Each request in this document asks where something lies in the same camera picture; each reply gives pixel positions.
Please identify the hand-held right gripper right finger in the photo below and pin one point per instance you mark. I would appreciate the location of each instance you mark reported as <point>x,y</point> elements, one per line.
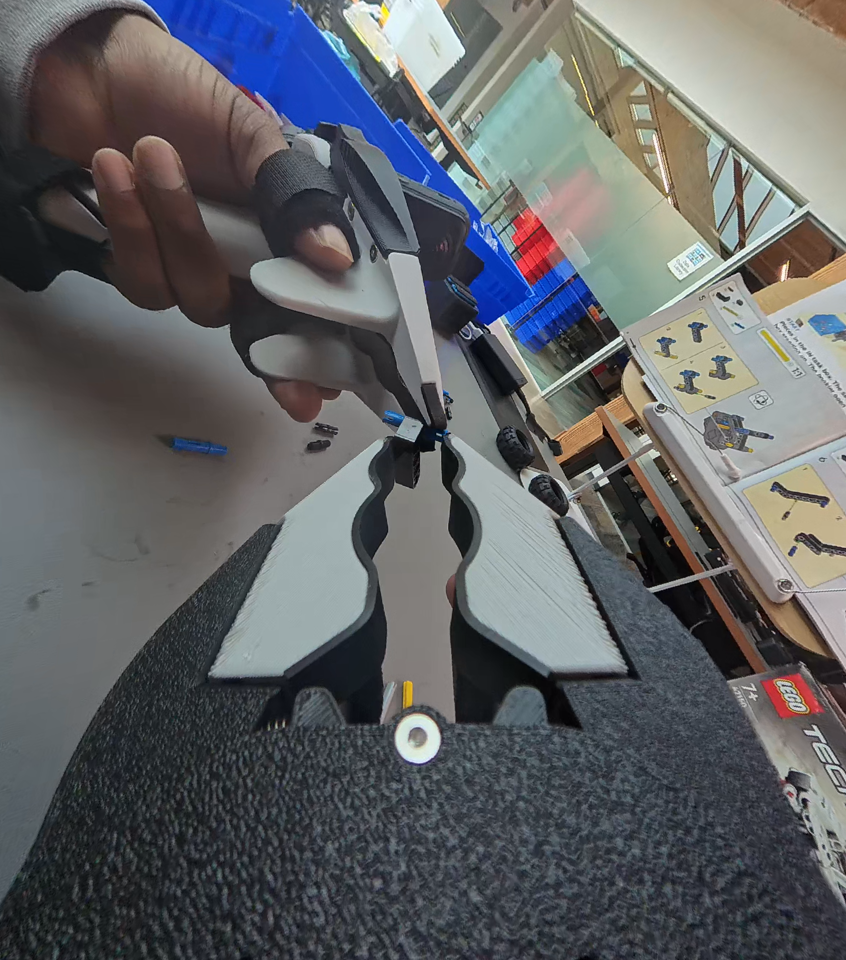
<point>535,592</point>

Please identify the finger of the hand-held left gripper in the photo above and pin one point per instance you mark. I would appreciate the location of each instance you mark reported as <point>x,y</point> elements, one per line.
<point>415,322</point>

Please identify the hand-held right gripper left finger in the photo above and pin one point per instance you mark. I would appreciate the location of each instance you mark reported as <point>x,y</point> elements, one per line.
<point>295,592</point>

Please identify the black beam piece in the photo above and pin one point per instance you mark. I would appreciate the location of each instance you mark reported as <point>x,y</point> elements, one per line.
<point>408,461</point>

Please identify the grey desk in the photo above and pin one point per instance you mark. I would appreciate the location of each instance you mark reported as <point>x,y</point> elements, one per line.
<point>92,525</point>

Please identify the person's left hand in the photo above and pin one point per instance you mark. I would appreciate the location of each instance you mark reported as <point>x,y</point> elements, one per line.
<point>167,112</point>

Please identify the black power adapter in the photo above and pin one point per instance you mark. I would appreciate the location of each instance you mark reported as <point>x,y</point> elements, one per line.
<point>501,360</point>

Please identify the black toy tire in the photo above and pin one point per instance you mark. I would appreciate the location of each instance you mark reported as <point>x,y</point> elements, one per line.
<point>516,448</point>
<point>549,493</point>

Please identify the stack of red blue bins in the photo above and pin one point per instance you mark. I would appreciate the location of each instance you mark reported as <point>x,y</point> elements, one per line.
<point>543,270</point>

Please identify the light grey axle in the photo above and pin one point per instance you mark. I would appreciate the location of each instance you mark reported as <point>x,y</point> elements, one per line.
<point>390,697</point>

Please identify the yellow axle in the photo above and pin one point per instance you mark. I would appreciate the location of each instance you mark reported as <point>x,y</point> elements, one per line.
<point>408,694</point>

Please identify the white plastic container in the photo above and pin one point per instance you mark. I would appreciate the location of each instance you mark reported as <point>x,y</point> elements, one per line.
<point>423,37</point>

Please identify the wooden book stand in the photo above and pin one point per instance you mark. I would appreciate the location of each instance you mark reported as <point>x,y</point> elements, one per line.
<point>805,634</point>

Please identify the monster truck toy box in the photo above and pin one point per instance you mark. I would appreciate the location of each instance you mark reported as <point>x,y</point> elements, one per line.
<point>828,750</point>

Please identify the instruction booklet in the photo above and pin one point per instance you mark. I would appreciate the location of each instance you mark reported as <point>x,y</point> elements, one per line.
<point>805,390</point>

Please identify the white wall sign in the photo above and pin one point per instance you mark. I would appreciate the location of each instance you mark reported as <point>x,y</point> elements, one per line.
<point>689,262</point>

